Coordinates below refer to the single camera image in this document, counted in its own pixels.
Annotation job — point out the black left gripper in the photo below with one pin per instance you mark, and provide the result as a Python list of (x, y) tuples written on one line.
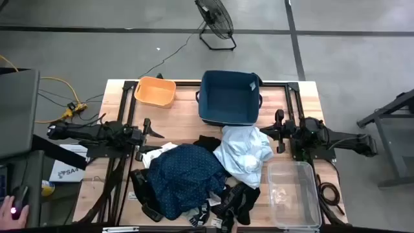
[(137, 136)]

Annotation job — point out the black diagonal strut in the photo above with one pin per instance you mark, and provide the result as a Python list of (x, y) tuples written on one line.
[(61, 153)]

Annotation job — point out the navy dotted shirt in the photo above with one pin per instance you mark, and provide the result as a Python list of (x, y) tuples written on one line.
[(184, 178)]

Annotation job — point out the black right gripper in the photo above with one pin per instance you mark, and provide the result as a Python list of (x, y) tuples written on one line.
[(290, 131)]

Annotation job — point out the black underwear striped waistband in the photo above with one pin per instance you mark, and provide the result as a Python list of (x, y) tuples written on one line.
[(242, 200)]

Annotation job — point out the white paper label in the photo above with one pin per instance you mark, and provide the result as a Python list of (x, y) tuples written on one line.
[(132, 195)]

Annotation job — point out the black table stand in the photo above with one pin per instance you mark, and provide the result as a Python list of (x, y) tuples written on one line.
[(388, 145)]

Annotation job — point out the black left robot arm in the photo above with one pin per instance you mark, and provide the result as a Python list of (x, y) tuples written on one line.
[(87, 132)]

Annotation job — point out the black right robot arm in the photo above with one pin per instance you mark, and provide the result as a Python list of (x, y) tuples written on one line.
[(343, 140)]

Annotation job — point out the silver aluminium bar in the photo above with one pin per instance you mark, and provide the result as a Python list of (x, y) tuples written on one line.
[(119, 229)]

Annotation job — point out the person's hand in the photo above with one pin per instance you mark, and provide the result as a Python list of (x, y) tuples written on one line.
[(9, 217)]

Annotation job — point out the black floor fan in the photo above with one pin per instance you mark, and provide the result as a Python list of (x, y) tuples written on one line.
[(215, 16)]

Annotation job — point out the cream card tag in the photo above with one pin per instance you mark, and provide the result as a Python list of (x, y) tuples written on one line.
[(216, 222)]

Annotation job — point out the blue fabric basket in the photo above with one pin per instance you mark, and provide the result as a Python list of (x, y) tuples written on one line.
[(226, 100)]

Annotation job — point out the clear plastic bin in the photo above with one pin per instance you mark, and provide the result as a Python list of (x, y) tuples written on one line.
[(291, 194)]

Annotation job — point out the black computer mouse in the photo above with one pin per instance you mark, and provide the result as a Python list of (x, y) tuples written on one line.
[(19, 197)]

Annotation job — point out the white cloth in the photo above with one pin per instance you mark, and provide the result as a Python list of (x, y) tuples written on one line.
[(152, 158)]

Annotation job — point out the backlit keyboard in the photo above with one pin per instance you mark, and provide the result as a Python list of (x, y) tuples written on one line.
[(2, 181)]

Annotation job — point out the light blue shirt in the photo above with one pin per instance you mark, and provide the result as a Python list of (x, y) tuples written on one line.
[(242, 152)]

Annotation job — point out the orange plastic bin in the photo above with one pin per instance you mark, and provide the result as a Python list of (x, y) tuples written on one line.
[(155, 92)]

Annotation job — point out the dark grey desk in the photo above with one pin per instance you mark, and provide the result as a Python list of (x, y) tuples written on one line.
[(35, 181)]

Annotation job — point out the yellow ball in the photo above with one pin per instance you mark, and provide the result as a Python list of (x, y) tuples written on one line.
[(48, 188)]

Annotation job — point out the white cardboard box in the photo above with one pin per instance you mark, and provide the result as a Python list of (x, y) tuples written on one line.
[(68, 171)]

